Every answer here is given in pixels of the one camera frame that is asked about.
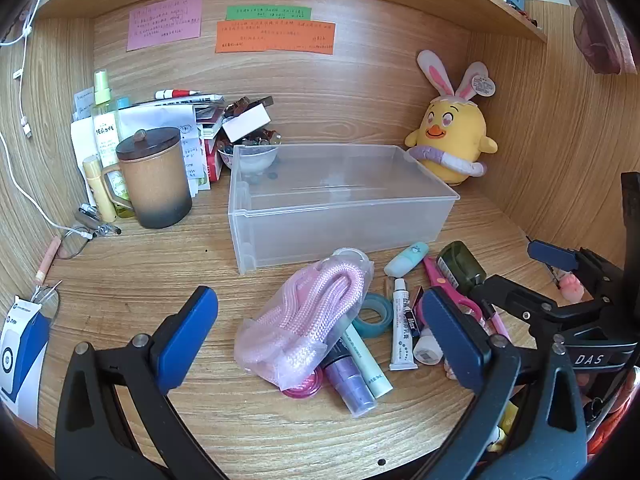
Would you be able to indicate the small white box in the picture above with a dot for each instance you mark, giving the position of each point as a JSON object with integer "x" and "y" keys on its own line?
{"x": 245, "y": 122}

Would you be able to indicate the teal tape roll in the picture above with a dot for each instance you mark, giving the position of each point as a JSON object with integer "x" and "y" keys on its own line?
{"x": 385, "y": 305}

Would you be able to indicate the blue and white box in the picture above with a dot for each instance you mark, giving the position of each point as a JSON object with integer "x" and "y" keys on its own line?
{"x": 22, "y": 360}

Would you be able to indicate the white bowl of beads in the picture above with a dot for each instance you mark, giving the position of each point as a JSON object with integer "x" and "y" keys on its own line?
{"x": 250, "y": 160}

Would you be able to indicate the pink scissors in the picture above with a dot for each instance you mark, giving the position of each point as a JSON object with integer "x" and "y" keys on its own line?
{"x": 440, "y": 280}

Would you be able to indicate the white ointment tube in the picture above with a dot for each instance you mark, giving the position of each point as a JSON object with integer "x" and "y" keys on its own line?
{"x": 402, "y": 340}

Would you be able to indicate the purple bottle with black cap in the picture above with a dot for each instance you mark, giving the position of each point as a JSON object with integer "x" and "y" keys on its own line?
{"x": 350, "y": 385}

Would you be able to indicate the pink gel pen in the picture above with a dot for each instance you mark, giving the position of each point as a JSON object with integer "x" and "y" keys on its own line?
{"x": 497, "y": 327}

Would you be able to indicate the pink round case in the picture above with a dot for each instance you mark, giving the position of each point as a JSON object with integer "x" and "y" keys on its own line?
{"x": 305, "y": 390}

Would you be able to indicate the small mint tube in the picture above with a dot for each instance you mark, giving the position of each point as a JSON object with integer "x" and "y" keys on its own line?
{"x": 405, "y": 260}

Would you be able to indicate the brown ceramic mug with lid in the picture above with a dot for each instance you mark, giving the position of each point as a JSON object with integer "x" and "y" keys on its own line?
{"x": 155, "y": 185}

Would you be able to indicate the small pink figure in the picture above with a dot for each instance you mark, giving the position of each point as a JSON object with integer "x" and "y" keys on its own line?
{"x": 571, "y": 286}

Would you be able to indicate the yellow-green spray bottle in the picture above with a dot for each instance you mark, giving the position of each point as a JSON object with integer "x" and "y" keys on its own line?
{"x": 105, "y": 125}

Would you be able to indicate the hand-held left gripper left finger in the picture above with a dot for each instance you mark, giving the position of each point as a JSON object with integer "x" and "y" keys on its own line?
{"x": 190, "y": 330}

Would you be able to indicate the small white bottle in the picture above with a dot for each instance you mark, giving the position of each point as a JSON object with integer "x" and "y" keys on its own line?
{"x": 427, "y": 350}

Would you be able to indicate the pale long tube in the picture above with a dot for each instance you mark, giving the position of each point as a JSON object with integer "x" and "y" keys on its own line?
{"x": 372, "y": 370}

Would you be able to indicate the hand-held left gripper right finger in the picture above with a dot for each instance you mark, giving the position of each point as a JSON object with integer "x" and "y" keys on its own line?
{"x": 452, "y": 340}

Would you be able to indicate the yellow chick plush toy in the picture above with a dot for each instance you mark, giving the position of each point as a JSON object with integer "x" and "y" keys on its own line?
{"x": 450, "y": 135}

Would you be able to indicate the green paper note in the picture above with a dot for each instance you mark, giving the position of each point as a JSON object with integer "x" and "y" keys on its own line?
{"x": 267, "y": 12}

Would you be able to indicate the cream tube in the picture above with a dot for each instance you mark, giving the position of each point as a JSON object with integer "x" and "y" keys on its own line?
{"x": 97, "y": 185}

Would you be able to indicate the red and white marker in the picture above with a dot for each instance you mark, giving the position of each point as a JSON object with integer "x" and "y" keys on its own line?
{"x": 175, "y": 93}

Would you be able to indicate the dark red cloth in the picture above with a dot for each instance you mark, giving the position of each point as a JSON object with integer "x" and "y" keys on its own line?
{"x": 600, "y": 25}

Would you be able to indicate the stack of books and papers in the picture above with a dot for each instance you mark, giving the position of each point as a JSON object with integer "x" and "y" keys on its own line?
{"x": 150, "y": 115}

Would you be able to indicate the black staple box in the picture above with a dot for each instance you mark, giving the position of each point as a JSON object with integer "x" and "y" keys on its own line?
{"x": 411, "y": 317}

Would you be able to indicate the eyeglasses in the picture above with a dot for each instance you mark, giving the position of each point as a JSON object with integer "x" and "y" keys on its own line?
{"x": 75, "y": 234}

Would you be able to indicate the pink paper note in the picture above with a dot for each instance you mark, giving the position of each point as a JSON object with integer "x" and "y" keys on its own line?
{"x": 165, "y": 22}

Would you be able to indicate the dark green bottle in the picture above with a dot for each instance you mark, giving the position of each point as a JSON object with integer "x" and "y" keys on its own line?
{"x": 462, "y": 265}

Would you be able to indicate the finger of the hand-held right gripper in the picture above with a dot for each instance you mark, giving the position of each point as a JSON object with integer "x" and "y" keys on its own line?
{"x": 510, "y": 300}
{"x": 550, "y": 255}

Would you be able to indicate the orange paper note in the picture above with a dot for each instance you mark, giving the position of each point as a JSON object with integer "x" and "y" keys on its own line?
{"x": 275, "y": 37}

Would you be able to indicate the clear plastic storage box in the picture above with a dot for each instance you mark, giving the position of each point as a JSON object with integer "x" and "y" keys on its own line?
{"x": 340, "y": 210}

